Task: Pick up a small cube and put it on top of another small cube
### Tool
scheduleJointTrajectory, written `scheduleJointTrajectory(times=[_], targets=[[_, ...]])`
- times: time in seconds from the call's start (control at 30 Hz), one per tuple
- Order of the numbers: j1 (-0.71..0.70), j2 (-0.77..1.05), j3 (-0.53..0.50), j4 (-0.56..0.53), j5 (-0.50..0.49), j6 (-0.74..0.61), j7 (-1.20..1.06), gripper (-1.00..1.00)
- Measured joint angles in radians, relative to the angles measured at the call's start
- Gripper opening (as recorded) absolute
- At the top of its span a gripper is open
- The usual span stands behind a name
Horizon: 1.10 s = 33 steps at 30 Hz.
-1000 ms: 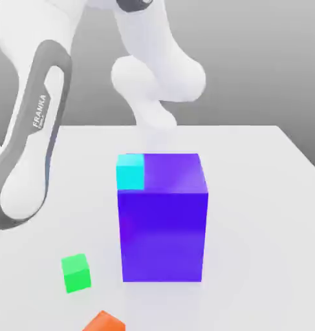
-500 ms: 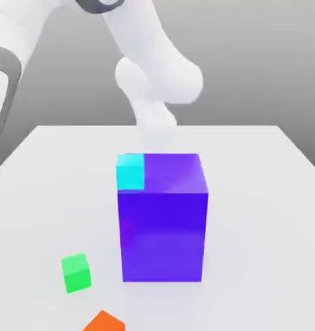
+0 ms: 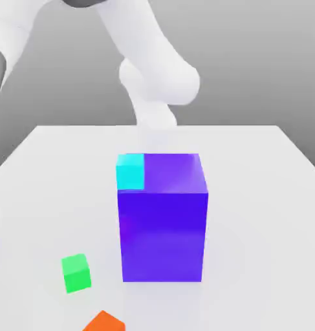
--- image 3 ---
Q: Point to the small orange cube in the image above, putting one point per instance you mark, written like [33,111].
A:
[105,323]

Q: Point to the small cyan cube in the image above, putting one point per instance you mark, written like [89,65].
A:
[130,172]

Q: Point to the large purple box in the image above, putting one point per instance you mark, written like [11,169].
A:
[162,232]

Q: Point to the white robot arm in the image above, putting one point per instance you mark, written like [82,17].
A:
[157,77]

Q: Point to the small green cube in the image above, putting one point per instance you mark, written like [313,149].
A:
[76,274]

